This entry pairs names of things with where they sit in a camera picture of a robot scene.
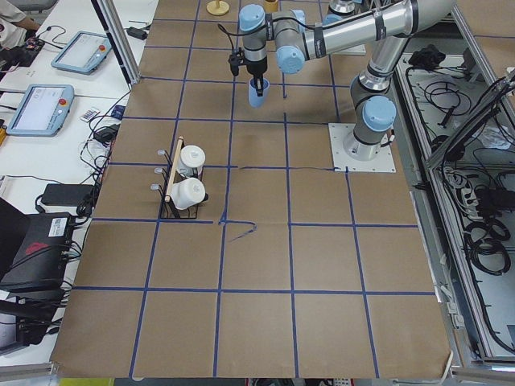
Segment bamboo chopstick holder cup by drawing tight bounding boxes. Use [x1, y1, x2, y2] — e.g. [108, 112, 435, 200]
[263, 0, 279, 13]

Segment near white mug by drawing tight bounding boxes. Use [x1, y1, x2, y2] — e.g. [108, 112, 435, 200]
[171, 178, 208, 210]

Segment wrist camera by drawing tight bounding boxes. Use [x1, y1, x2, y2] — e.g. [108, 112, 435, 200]
[228, 47, 245, 77]

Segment aluminium frame post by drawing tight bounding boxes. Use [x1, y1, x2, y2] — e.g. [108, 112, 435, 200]
[91, 0, 140, 85]

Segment light blue plastic cup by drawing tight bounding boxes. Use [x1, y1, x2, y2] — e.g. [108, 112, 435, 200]
[248, 78, 270, 108]

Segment teach pendant tablet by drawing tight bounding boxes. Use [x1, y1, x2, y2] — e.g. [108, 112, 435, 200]
[51, 31, 112, 75]
[6, 84, 75, 137]

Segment black power adapter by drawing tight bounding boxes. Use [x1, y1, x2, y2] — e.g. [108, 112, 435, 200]
[126, 27, 148, 40]

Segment far teach pendant tablet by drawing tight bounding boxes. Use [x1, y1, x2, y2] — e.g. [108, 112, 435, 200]
[51, 31, 112, 75]

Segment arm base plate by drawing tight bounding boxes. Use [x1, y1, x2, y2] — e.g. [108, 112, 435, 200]
[340, 44, 366, 55]
[328, 123, 396, 173]

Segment black wire mug rack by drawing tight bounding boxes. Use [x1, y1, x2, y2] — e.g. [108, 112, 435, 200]
[150, 136, 208, 220]

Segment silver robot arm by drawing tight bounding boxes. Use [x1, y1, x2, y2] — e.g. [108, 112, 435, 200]
[229, 0, 455, 162]
[328, 0, 362, 18]

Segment far white mug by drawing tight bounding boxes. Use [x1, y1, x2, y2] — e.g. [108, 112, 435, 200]
[177, 145, 206, 178]

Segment white mug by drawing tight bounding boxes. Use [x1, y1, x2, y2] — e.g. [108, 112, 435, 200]
[177, 145, 206, 178]
[171, 178, 208, 210]

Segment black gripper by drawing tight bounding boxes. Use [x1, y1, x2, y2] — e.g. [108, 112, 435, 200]
[246, 60, 267, 95]

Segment near teach pendant tablet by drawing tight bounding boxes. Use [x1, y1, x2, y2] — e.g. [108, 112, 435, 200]
[6, 84, 75, 137]

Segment black computer box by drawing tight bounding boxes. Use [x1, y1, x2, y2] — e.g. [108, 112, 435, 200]
[1, 209, 74, 293]

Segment wooden cup tree stand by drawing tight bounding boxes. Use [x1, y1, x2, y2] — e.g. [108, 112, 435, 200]
[206, 0, 230, 16]

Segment small remote control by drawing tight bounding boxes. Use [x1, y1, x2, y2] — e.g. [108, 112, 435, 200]
[80, 107, 101, 122]

